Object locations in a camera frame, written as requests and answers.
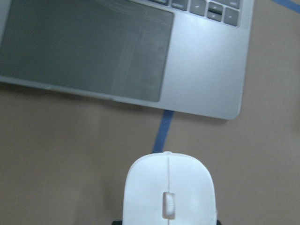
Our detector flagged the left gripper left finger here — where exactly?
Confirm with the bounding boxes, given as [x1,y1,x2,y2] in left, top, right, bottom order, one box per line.
[111,220,122,225]

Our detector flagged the white computer mouse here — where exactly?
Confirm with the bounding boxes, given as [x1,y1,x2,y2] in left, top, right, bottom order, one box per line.
[122,151,218,225]

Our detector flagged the grey laptop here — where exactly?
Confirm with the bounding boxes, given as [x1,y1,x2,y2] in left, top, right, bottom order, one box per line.
[0,0,254,120]

